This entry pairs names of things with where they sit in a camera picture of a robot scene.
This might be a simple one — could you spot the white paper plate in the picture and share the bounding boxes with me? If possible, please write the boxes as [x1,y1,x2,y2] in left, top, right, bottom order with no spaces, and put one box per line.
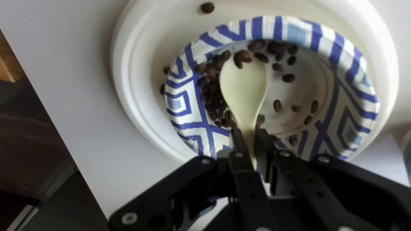
[110,0,401,164]

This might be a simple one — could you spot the white plastic spoon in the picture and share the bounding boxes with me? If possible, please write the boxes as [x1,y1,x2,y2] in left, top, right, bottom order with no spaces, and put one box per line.
[219,59,269,171]

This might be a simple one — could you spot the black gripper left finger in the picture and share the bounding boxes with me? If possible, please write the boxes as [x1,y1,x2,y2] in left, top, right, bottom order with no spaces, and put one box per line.
[108,126,275,231]

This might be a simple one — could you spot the dark coffee beans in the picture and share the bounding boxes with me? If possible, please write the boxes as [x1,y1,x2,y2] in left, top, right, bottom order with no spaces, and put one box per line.
[158,1,320,146]

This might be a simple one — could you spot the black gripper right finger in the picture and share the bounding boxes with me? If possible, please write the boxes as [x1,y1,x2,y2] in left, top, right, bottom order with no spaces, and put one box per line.
[256,127,411,231]

